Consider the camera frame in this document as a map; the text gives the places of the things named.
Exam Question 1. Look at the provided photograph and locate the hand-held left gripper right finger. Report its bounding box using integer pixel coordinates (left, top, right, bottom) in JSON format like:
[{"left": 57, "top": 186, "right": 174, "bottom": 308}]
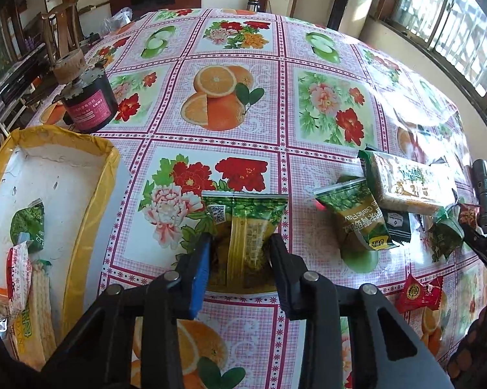
[{"left": 268, "top": 233, "right": 451, "bottom": 389}]

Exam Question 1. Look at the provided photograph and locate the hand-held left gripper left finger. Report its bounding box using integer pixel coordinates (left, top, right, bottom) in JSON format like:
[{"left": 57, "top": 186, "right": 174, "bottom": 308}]
[{"left": 41, "top": 233, "right": 212, "bottom": 389}]

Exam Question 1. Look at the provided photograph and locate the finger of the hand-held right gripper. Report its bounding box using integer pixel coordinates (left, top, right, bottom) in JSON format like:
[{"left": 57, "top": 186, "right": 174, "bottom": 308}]
[
  {"left": 462, "top": 224, "right": 487, "bottom": 281},
  {"left": 447, "top": 303, "right": 487, "bottom": 382}
]

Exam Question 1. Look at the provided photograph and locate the green pea snack packet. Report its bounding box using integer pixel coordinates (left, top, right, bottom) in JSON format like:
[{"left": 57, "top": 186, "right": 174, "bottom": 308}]
[
  {"left": 9, "top": 198, "right": 46, "bottom": 253},
  {"left": 202, "top": 192, "right": 290, "bottom": 293},
  {"left": 314, "top": 177, "right": 399, "bottom": 253}
]

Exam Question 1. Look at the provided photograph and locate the red candy packet round emblem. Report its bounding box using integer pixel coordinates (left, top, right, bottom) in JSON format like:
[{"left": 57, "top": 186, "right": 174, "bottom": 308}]
[{"left": 395, "top": 273, "right": 445, "bottom": 313}]

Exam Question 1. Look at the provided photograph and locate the dark green cracker packet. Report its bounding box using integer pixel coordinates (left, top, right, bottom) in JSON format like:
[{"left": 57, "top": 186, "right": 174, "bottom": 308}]
[{"left": 378, "top": 206, "right": 411, "bottom": 246}]

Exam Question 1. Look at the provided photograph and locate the yellow-green label cracker pack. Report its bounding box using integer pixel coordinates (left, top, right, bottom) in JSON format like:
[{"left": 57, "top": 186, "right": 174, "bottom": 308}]
[
  {"left": 358, "top": 149, "right": 457, "bottom": 216},
  {"left": 7, "top": 259, "right": 58, "bottom": 366}
]

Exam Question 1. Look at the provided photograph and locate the yellow cardboard tray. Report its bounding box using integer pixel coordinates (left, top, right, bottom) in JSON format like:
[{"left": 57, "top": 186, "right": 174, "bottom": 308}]
[{"left": 0, "top": 125, "right": 121, "bottom": 370}]

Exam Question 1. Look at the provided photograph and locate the red and white snack packet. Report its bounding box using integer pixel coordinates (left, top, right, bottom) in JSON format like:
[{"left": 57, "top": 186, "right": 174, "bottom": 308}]
[{"left": 6, "top": 242, "right": 34, "bottom": 317}]

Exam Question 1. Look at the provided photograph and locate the orange label cracker pack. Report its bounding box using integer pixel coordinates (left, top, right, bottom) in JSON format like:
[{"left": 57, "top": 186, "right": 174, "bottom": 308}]
[{"left": 0, "top": 285, "right": 14, "bottom": 317}]

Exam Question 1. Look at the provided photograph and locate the small green candy packet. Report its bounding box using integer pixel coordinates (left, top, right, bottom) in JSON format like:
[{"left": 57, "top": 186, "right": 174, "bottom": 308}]
[{"left": 427, "top": 206, "right": 466, "bottom": 263}]

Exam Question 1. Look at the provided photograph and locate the black flashlight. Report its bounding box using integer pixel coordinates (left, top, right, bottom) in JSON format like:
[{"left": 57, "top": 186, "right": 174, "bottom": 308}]
[{"left": 469, "top": 159, "right": 487, "bottom": 234}]

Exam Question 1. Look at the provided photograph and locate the floral vinyl tablecloth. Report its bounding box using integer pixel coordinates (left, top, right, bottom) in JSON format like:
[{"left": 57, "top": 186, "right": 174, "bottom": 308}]
[{"left": 25, "top": 6, "right": 487, "bottom": 389}]

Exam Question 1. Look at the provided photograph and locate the black jar with cork lid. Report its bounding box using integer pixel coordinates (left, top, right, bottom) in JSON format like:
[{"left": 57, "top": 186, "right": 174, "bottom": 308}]
[{"left": 52, "top": 48, "right": 119, "bottom": 135}]

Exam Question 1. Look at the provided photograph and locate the black folding table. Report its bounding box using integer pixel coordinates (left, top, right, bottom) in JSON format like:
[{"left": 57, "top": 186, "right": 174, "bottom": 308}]
[{"left": 0, "top": 44, "right": 63, "bottom": 131}]

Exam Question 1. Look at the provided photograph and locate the clear plastic bag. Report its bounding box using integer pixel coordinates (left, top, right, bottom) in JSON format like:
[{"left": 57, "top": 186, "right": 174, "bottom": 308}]
[{"left": 101, "top": 7, "right": 133, "bottom": 36}]

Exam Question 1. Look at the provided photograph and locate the brown wooden chair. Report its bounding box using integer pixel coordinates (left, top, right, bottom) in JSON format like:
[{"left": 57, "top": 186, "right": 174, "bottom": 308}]
[{"left": 40, "top": 1, "right": 87, "bottom": 66}]

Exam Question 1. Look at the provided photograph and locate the wooden frame window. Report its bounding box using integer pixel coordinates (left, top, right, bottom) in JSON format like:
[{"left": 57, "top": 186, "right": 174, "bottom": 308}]
[{"left": 379, "top": 0, "right": 487, "bottom": 110}]

